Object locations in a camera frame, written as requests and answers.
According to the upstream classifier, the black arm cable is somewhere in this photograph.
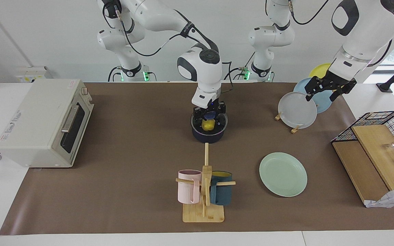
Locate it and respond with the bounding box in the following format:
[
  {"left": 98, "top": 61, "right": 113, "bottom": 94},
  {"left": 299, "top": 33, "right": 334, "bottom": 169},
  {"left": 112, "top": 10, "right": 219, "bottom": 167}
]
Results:
[
  {"left": 288, "top": 0, "right": 393, "bottom": 67},
  {"left": 113, "top": 9, "right": 234, "bottom": 92}
]

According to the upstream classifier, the yellow plate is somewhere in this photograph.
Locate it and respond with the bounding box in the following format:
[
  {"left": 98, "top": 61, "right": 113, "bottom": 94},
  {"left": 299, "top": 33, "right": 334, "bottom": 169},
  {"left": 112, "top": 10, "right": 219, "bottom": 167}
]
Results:
[{"left": 308, "top": 63, "right": 333, "bottom": 80}]

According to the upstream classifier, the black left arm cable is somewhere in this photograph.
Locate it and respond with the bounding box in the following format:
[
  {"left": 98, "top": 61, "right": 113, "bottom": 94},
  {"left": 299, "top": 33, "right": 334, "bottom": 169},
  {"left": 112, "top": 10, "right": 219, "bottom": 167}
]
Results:
[{"left": 288, "top": 0, "right": 393, "bottom": 67}]

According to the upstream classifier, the white socket box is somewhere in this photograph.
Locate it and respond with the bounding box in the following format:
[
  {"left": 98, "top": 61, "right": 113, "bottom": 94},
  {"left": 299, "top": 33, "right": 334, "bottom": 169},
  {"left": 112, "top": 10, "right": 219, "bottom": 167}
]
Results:
[{"left": 15, "top": 66, "right": 52, "bottom": 83}]

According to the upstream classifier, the beige toaster oven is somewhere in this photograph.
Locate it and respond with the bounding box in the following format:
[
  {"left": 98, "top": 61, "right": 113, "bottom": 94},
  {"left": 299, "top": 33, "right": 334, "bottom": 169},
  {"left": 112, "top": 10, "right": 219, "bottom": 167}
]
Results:
[{"left": 0, "top": 79, "right": 95, "bottom": 168}]

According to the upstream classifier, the dark teal mug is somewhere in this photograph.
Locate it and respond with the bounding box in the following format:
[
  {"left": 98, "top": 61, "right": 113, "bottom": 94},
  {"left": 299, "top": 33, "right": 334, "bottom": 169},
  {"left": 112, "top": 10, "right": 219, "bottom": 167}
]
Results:
[{"left": 210, "top": 171, "right": 233, "bottom": 206}]

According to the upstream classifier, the brown table mat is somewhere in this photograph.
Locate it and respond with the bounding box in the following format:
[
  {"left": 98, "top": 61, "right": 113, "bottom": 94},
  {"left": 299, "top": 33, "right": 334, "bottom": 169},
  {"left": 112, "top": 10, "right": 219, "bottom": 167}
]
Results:
[{"left": 0, "top": 82, "right": 394, "bottom": 235}]

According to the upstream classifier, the wooden mug rack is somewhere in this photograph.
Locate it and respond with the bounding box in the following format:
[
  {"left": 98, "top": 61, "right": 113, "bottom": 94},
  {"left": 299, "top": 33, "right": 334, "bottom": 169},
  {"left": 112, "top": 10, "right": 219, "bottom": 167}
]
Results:
[{"left": 175, "top": 143, "right": 236, "bottom": 223}]

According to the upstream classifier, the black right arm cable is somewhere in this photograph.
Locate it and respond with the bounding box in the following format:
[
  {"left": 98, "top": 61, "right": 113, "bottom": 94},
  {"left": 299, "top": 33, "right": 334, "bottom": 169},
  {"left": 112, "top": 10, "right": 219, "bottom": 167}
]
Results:
[{"left": 113, "top": 9, "right": 234, "bottom": 92}]

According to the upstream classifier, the wooden plate rack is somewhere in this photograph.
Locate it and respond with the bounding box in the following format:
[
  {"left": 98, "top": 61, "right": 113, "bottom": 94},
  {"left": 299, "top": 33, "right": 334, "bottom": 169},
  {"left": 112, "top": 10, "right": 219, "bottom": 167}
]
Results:
[{"left": 275, "top": 109, "right": 302, "bottom": 134}]

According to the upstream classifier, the dark wooden board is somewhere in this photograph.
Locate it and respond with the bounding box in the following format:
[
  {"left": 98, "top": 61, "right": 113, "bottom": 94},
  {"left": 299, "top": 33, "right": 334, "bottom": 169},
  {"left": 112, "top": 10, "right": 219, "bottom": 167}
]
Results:
[{"left": 332, "top": 141, "right": 391, "bottom": 205}]

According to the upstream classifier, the grey plate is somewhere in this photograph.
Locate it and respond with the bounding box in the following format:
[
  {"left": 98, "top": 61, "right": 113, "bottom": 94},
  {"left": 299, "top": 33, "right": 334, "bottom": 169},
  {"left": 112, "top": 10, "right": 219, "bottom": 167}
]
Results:
[{"left": 278, "top": 92, "right": 318, "bottom": 129}]

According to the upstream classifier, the pink mug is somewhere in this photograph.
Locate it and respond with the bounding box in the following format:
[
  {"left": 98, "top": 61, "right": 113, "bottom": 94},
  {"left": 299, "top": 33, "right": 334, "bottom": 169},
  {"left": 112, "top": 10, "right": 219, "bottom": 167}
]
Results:
[{"left": 178, "top": 169, "right": 202, "bottom": 204}]

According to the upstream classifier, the dark blue pot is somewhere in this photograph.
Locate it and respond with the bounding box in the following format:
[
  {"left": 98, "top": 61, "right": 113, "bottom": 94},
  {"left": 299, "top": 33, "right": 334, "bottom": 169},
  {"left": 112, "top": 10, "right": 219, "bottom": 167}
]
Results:
[{"left": 190, "top": 111, "right": 228, "bottom": 144}]

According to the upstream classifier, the black base cable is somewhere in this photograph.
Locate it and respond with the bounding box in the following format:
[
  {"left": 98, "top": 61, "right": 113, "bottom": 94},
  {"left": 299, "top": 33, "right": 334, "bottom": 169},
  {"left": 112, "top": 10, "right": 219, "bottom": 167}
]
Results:
[{"left": 224, "top": 51, "right": 256, "bottom": 81}]

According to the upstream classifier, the light blue plate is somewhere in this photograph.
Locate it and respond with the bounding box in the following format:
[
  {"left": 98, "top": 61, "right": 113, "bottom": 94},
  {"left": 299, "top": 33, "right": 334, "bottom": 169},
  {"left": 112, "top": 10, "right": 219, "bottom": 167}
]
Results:
[{"left": 293, "top": 78, "right": 334, "bottom": 114}]

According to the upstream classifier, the green plate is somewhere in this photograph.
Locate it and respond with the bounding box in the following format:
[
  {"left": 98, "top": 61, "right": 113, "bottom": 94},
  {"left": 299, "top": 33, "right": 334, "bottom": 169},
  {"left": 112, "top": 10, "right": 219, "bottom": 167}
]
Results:
[{"left": 259, "top": 152, "right": 308, "bottom": 197}]

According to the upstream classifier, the light wooden board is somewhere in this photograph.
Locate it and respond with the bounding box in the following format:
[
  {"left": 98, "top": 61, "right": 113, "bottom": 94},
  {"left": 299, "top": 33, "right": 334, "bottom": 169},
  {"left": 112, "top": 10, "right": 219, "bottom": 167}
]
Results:
[{"left": 351, "top": 125, "right": 394, "bottom": 191}]

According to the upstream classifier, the white checkered cloth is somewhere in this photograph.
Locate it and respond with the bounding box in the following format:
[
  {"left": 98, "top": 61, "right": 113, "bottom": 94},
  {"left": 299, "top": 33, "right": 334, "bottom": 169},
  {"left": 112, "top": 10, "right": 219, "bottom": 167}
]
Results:
[{"left": 365, "top": 186, "right": 394, "bottom": 208}]

